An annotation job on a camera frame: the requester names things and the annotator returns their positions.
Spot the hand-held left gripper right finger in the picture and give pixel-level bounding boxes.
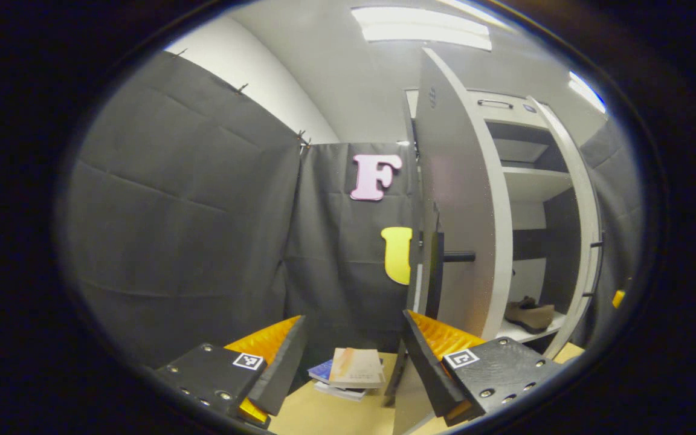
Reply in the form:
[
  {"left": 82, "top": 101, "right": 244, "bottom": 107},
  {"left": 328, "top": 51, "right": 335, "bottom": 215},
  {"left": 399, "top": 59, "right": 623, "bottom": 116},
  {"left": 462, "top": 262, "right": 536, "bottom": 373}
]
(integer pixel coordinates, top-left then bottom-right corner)
[{"left": 402, "top": 310, "right": 563, "bottom": 427}]

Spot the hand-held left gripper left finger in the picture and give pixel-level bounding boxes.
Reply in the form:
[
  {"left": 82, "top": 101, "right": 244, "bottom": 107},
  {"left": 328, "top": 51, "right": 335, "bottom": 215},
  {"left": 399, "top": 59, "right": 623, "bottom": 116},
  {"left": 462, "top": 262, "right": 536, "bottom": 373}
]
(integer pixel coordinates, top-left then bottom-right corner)
[{"left": 152, "top": 316, "right": 309, "bottom": 430}]

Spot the brown fuzzy shoe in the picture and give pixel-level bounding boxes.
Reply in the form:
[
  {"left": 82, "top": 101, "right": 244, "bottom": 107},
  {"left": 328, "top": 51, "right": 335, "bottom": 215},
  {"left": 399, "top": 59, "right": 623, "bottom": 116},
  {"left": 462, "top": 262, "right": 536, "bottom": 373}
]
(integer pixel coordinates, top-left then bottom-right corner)
[{"left": 504, "top": 296, "right": 556, "bottom": 335}]

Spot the grey shoe cabinet door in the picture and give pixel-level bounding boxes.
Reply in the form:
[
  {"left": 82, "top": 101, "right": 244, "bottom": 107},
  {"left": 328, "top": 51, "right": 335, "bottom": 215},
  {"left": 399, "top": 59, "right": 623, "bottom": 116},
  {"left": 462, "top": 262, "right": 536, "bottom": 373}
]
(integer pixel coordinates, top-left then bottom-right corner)
[
  {"left": 393, "top": 48, "right": 513, "bottom": 435},
  {"left": 529, "top": 97, "right": 604, "bottom": 360}
]

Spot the grey shoe cabinet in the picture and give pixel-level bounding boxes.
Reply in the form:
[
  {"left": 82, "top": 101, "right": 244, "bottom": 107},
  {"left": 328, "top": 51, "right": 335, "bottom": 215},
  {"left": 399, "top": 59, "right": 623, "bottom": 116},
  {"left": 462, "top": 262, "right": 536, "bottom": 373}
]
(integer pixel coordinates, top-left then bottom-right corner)
[{"left": 405, "top": 89, "right": 602, "bottom": 357}]

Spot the grey cabinet drawer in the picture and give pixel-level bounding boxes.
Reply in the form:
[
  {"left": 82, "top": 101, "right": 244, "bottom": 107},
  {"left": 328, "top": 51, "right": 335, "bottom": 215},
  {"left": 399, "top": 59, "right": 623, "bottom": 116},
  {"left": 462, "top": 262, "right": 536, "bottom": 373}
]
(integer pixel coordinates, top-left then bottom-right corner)
[{"left": 468, "top": 91, "right": 542, "bottom": 129}]

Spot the white book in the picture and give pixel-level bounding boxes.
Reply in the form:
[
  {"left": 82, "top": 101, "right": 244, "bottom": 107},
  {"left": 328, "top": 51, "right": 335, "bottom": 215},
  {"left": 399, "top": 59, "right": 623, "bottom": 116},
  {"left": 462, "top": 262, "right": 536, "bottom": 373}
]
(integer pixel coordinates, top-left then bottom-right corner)
[{"left": 314, "top": 381, "right": 367, "bottom": 401}]

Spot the beige book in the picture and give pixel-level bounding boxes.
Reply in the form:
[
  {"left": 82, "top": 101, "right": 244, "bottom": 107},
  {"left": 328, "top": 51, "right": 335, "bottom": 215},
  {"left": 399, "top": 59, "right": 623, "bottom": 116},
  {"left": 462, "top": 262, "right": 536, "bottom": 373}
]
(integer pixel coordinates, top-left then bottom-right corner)
[{"left": 329, "top": 347, "right": 387, "bottom": 389}]

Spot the black backdrop cloth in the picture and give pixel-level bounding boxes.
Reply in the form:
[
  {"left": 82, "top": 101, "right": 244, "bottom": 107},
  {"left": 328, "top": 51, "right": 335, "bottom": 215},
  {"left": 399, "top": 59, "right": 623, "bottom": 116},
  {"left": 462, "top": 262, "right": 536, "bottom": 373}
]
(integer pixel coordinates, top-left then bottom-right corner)
[{"left": 61, "top": 51, "right": 645, "bottom": 369}]

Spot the small ceiling light panel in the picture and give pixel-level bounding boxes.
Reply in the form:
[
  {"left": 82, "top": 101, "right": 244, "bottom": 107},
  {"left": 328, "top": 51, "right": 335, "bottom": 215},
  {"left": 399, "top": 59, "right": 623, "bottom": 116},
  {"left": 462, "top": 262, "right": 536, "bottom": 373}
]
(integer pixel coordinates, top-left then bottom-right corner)
[{"left": 569, "top": 71, "right": 607, "bottom": 114}]

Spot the large ceiling light panel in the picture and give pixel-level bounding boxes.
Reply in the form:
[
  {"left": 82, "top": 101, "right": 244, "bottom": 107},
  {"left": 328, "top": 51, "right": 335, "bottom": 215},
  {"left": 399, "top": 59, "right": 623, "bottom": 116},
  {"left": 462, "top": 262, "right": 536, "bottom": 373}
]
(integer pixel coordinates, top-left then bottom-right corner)
[{"left": 351, "top": 6, "right": 494, "bottom": 51}]

